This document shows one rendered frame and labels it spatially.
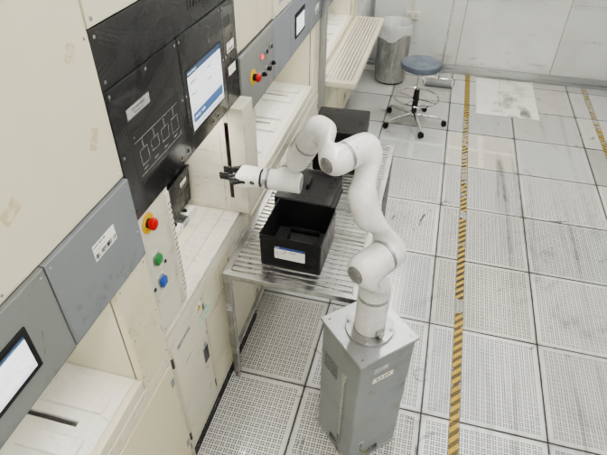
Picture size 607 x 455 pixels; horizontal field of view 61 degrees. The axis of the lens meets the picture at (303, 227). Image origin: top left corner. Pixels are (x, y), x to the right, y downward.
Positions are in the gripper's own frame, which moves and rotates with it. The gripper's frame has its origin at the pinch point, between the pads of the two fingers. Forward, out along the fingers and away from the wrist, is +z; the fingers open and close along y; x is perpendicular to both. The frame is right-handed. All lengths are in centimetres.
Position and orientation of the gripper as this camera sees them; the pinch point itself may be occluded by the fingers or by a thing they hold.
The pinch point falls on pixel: (226, 172)
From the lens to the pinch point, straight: 212.8
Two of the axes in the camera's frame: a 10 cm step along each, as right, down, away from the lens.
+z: -9.7, -1.6, 1.8
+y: 2.4, -6.2, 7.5
